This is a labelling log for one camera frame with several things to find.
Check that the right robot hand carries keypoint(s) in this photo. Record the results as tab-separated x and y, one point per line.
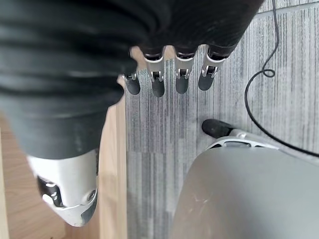
74	62

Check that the dark robot foot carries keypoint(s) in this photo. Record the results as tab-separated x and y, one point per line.
215	127

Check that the silver robot leg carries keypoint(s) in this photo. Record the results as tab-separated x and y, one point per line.
249	194

